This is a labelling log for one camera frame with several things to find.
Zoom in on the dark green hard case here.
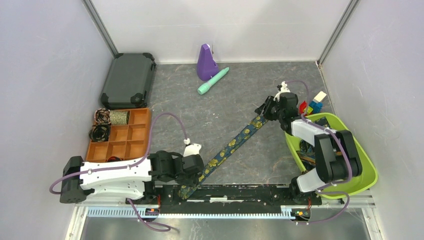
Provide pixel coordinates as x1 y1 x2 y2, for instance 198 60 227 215
99 52 157 110

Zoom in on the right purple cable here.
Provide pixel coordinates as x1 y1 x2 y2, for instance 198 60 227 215
286 79 354 226

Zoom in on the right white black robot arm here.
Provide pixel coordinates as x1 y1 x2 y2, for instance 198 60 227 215
255 92 363 204

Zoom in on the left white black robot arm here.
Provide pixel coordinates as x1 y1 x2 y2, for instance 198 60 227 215
59 150 204 204

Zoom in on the rolled orange black tie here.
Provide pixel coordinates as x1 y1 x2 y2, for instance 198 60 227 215
105 156 123 163

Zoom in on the blue yellow floral tie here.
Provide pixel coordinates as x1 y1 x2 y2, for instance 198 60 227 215
178 116 268 200

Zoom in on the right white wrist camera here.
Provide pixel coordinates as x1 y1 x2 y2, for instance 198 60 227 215
273 81 291 102

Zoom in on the orange compartment tray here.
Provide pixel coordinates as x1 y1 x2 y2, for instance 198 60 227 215
85 108 152 163

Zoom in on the purple metronome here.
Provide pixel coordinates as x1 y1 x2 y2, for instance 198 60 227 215
196 43 220 82

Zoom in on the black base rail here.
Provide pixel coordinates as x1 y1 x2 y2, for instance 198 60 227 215
133 184 323 214

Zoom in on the purple cable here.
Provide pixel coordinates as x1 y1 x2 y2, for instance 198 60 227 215
48 112 190 233
286 79 354 226

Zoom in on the rolled black patterned tie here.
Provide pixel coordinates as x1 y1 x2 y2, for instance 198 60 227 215
88 124 111 143

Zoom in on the pile of patterned ties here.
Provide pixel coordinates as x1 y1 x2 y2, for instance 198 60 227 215
291 114 345 170

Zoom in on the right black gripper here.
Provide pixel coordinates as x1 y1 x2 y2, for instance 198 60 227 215
254 95 285 121

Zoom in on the rolled pink brown tie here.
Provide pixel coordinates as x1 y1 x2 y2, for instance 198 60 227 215
93 108 112 126

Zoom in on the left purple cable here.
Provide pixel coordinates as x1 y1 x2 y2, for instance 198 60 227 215
48 112 190 233

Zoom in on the rolled olive speckled tie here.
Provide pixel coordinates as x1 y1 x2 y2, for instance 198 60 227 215
109 110 130 126

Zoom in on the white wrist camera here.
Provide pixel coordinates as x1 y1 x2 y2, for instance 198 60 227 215
183 138 202 157
273 81 291 102

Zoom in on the lime green plastic bin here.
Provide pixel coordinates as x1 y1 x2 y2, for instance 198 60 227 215
285 112 378 199

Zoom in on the colourful toy block stack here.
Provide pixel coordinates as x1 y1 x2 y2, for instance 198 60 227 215
298 91 327 116

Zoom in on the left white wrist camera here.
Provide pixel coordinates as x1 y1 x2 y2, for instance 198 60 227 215
183 138 202 157

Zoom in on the teal cylindrical pen tool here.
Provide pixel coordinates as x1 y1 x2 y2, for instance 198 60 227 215
197 67 230 95

